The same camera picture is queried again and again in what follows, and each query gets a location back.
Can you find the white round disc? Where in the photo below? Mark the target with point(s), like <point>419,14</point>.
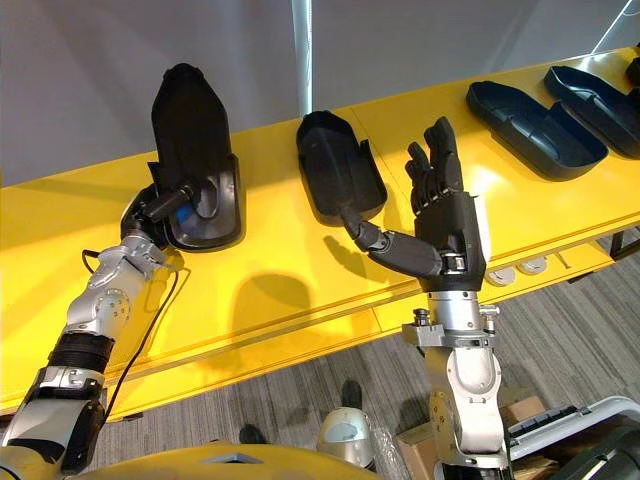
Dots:
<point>531,265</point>
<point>501,276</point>

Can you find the black shelf leg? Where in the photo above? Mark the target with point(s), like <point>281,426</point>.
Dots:
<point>625,245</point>

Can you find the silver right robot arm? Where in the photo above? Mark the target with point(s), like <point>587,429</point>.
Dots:
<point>467,370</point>

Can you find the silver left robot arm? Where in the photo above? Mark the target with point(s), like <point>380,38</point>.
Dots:
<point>95,305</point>

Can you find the white upright pole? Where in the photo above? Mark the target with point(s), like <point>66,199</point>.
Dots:
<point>303,55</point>

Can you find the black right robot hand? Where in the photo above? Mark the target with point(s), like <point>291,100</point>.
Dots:
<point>450,225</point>

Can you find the brown cardboard box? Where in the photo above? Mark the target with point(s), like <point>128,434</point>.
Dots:
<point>520,410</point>

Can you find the silver robot leg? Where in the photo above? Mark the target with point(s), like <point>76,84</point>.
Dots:
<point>345,435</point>

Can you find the white plastic crate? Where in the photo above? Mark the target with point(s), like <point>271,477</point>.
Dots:
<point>575,430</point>

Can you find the yellow metal shelf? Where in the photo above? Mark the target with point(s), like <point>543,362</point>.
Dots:
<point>280,280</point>

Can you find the white slanted pole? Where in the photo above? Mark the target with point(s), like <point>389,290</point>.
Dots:
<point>617,22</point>

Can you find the robot torso cover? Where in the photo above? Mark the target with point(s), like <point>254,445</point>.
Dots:
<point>225,462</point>

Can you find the black plastic housing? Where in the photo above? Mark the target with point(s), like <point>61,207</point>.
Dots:
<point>595,105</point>
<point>535,132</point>
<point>192,130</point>
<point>634,69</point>
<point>340,170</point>

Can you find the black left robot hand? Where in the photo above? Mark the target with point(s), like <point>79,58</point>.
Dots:
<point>145,220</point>

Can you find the dark robot foot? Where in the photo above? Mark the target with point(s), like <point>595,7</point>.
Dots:
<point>251,435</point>
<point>352,395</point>

